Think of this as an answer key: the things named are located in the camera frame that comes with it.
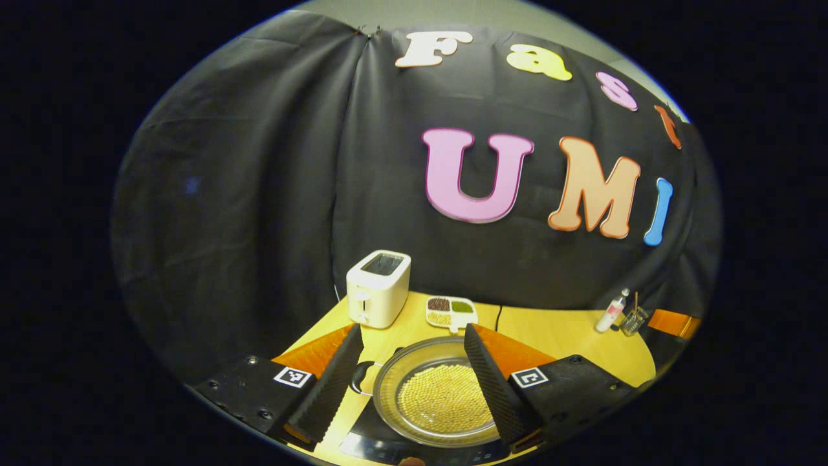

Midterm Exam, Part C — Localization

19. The black induction cooktop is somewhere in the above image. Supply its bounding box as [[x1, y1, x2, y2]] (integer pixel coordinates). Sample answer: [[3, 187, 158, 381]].
[[338, 401, 518, 466]]

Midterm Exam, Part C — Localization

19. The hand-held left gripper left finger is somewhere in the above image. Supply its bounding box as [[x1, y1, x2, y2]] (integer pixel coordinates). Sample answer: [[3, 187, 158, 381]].
[[191, 324, 365, 452]]

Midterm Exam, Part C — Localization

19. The wire mesh utensil holder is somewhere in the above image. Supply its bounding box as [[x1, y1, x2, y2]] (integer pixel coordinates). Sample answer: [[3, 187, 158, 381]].
[[621, 306, 649, 337]]

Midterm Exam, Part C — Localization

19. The white divided bean dish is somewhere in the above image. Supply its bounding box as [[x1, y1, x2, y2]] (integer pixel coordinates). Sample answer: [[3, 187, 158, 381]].
[[426, 296, 478, 334]]

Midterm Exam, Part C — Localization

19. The black backdrop cloth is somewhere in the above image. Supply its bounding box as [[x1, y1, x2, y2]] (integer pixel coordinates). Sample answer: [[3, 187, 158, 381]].
[[110, 10, 722, 389]]

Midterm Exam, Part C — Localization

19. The clear bottle with pink label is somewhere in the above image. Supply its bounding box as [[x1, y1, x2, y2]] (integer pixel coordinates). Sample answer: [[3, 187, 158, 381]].
[[595, 288, 630, 333]]

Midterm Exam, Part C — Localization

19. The pile of yellow beans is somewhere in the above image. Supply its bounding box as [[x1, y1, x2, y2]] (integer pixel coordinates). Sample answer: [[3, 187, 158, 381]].
[[397, 364, 496, 433]]

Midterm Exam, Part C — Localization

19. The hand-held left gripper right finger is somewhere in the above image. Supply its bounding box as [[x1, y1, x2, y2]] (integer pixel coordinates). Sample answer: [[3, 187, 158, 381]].
[[463, 323, 638, 454]]

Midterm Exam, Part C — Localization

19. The white toaster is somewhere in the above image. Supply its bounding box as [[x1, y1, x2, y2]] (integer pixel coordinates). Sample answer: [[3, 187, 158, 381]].
[[346, 250, 411, 329]]

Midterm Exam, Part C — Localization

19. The steel pot with black handle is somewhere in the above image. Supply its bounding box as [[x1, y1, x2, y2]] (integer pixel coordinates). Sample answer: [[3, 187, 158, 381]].
[[350, 336, 512, 449]]

